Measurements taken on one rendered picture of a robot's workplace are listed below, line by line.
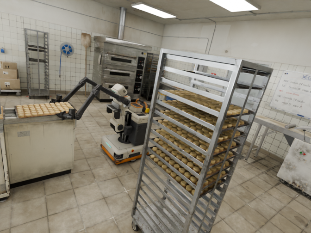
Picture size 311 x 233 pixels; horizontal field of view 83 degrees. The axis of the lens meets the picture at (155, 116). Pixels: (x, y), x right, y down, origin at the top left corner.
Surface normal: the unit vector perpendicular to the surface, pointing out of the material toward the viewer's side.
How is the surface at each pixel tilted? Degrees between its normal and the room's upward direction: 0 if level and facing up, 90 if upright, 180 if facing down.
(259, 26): 90
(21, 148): 90
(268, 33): 90
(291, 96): 90
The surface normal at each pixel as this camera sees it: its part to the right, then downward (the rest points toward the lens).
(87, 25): 0.55, 0.36
